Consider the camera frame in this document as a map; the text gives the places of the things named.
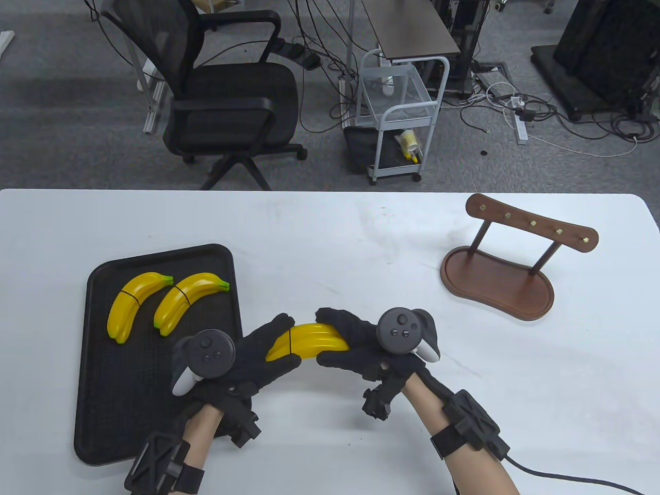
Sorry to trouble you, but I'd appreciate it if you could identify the black office chair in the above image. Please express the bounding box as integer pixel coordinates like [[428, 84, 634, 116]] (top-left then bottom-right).
[[101, 0, 308, 191]]

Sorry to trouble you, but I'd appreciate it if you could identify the person's left hand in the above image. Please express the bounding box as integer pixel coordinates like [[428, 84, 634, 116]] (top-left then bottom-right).
[[173, 313, 303, 448]]

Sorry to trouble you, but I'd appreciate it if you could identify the black mesh bin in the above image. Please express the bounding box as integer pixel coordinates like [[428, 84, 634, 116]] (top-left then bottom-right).
[[343, 125, 380, 174]]

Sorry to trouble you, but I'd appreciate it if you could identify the grey handheld controller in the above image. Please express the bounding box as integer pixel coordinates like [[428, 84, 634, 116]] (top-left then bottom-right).
[[172, 330, 237, 397], [377, 308, 441, 362]]

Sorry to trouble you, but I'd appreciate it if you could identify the black equipment base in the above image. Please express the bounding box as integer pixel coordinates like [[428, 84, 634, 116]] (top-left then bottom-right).
[[531, 0, 660, 122]]

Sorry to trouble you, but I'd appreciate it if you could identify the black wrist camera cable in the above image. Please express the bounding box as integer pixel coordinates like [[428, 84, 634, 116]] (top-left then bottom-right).
[[503, 453, 645, 495]]

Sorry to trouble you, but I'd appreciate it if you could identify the white utility cart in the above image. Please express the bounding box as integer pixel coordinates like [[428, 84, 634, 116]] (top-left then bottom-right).
[[357, 49, 450, 186]]

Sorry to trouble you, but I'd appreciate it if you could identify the yellow white bottle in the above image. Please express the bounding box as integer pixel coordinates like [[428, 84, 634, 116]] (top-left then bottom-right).
[[394, 129, 422, 164]]

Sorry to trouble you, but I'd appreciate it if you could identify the person's left forearm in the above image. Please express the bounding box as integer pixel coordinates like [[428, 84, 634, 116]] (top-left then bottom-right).
[[170, 402, 225, 495]]

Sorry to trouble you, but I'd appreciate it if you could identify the dark top side table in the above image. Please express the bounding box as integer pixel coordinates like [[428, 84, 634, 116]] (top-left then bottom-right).
[[346, 0, 462, 98]]

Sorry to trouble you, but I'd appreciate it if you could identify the brown wooden hook stand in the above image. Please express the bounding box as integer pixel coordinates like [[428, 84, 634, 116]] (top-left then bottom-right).
[[440, 193, 600, 321]]

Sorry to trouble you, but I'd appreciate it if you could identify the white floor cable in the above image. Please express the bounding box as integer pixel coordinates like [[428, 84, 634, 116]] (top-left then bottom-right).
[[526, 131, 640, 158]]

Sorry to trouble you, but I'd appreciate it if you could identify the cardboard box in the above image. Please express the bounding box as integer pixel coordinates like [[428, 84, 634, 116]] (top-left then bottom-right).
[[193, 0, 241, 15]]

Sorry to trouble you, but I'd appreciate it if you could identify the person's right hand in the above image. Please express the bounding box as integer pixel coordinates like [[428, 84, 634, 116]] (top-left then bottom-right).
[[316, 308, 444, 421]]

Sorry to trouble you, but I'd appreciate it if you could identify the black metal desk frame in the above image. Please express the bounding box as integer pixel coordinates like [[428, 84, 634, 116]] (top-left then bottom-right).
[[432, 0, 491, 98]]

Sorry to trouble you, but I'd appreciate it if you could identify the tangle of black cables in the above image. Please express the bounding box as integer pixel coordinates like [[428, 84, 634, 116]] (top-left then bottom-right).
[[456, 77, 660, 155]]

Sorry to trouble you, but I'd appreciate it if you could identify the metal floor box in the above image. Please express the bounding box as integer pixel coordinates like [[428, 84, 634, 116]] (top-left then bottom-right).
[[472, 62, 512, 100]]

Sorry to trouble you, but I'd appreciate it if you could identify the silver metal frame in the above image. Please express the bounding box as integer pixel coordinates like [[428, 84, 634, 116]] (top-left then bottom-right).
[[137, 31, 169, 136]]

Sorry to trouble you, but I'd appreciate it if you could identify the black plastic tray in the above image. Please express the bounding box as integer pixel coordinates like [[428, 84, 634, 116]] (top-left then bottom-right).
[[74, 243, 252, 466]]

